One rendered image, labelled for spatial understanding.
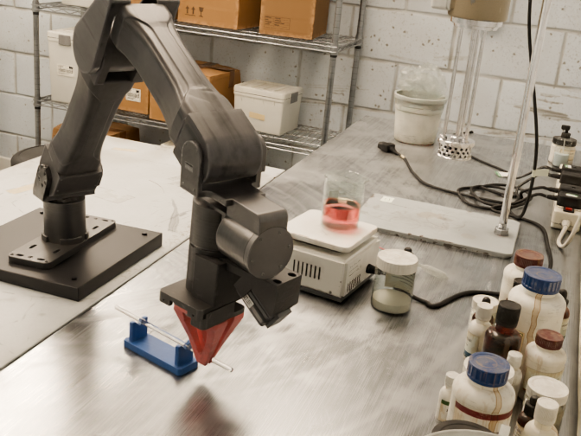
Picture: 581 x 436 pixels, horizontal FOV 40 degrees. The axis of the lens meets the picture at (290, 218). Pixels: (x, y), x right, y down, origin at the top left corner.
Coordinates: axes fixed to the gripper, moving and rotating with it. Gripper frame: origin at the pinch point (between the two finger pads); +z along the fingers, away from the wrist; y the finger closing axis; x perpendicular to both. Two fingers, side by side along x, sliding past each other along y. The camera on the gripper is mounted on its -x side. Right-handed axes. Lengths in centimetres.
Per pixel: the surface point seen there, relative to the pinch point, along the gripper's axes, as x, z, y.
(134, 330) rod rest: 10.8, 1.0, -1.0
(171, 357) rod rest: 4.7, 2.2, -0.5
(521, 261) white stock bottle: -20.5, -7.9, 41.6
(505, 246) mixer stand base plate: -8, 2, 70
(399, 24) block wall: 120, -9, 247
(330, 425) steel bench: -16.3, 2.4, 3.2
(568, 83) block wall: 50, 3, 270
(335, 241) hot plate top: 2.9, -5.7, 29.9
